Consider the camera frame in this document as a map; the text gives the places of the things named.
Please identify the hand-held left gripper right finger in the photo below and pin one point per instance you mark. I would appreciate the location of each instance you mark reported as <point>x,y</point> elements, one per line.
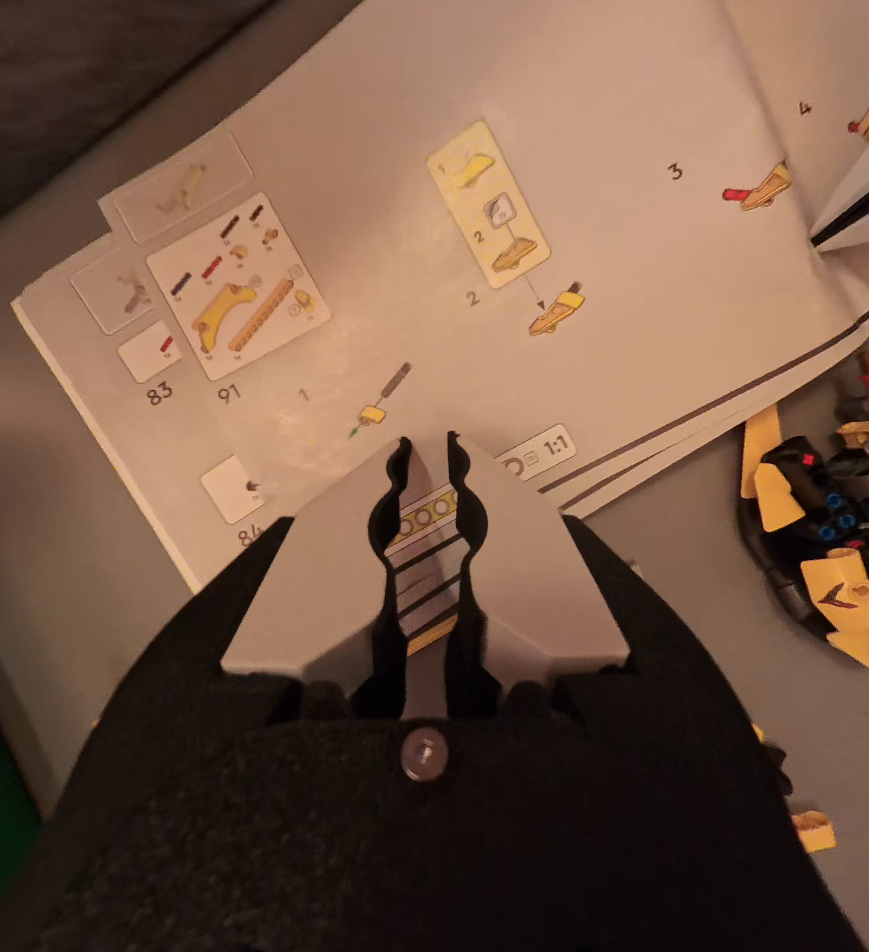
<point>546,587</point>

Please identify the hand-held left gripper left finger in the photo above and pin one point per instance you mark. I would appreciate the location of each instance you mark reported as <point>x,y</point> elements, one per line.
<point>315,587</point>

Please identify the yellow thin toy strip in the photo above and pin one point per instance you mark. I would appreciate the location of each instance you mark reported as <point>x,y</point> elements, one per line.
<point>434,632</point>

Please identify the yellow toy car model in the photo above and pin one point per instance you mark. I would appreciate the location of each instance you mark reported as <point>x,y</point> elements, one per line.
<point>851,595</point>

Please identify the scattered yellow toy pieces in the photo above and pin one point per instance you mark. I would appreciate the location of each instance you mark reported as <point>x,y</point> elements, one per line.
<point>813,833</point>

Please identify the instruction booklet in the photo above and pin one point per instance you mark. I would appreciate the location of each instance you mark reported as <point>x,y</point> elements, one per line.
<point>836,59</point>
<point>404,223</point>

